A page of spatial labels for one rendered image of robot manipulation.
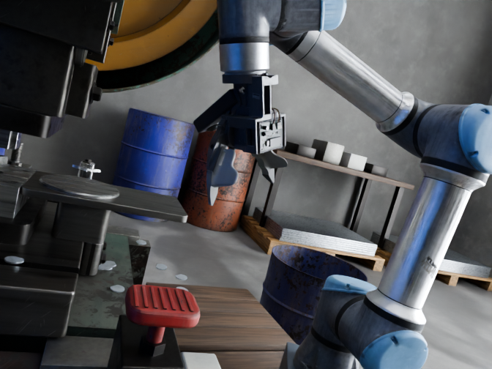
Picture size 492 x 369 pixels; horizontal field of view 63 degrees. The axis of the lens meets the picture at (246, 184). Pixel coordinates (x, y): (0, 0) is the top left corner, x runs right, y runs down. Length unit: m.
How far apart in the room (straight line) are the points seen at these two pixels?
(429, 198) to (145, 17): 0.76
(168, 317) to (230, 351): 0.85
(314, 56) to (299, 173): 3.79
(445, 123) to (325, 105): 3.81
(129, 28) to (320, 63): 0.50
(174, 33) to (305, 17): 0.48
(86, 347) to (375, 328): 0.51
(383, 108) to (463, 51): 4.92
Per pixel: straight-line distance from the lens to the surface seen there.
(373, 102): 0.84
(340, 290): 0.91
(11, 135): 0.70
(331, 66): 0.79
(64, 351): 0.54
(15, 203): 0.66
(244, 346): 1.24
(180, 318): 0.40
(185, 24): 1.06
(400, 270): 0.81
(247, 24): 0.60
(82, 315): 0.61
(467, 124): 0.78
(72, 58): 0.63
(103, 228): 0.68
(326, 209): 4.81
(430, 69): 5.41
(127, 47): 1.03
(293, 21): 0.64
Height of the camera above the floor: 0.94
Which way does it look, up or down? 7 degrees down
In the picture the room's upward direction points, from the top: 15 degrees clockwise
